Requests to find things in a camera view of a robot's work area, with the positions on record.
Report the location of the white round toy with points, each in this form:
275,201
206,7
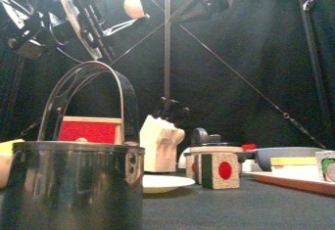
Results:
183,159

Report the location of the dark slanted frame pole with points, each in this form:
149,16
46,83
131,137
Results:
311,61

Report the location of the wooden tray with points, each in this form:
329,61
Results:
297,183

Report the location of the cream toy egg half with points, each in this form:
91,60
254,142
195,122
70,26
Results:
134,6
80,139

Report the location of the sushi roll green filling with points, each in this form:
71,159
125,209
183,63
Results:
327,167

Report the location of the red box wooden frame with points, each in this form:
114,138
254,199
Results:
90,131

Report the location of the sushi cube red dot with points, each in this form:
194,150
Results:
221,171

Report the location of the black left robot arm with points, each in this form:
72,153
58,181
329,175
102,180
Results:
26,35

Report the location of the grey toy pan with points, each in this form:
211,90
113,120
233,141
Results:
283,155

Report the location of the white plate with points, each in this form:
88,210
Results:
163,182

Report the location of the cream rounded toy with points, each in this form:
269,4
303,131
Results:
6,170

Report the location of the yellow toy block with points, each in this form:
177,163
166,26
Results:
293,161

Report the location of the black pot lid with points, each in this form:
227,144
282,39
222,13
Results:
201,136

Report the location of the cream wooden knife block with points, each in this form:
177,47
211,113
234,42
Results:
159,146

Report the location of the small red toy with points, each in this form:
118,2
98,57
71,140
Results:
250,147

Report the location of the small white toy block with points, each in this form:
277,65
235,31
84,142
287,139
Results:
251,166

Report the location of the yellow toy piece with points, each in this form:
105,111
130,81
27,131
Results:
10,146

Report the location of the vertical metal frame pole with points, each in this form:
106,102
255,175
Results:
167,51

